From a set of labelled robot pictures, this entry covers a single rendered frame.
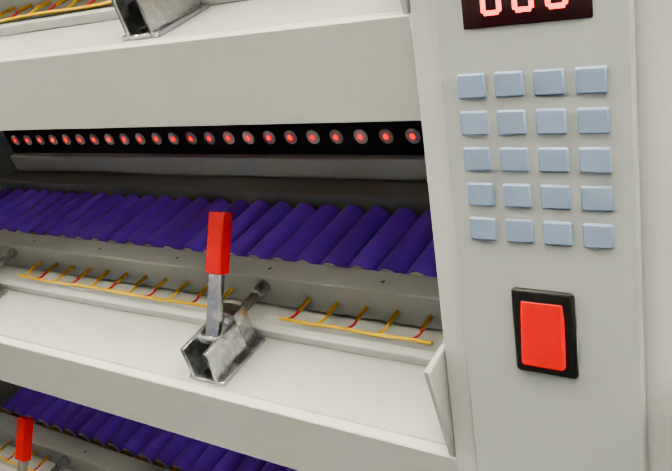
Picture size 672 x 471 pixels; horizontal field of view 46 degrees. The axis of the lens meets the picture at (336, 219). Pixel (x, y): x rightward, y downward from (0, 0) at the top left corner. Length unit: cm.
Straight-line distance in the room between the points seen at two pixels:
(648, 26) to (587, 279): 9
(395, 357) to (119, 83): 20
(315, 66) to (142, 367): 24
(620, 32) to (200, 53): 19
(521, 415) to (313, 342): 15
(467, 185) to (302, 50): 9
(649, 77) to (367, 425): 21
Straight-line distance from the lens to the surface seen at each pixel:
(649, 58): 28
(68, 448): 76
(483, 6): 29
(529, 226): 30
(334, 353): 44
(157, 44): 40
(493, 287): 31
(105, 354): 53
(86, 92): 46
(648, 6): 28
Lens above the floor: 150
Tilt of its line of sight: 15 degrees down
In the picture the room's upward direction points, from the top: 8 degrees counter-clockwise
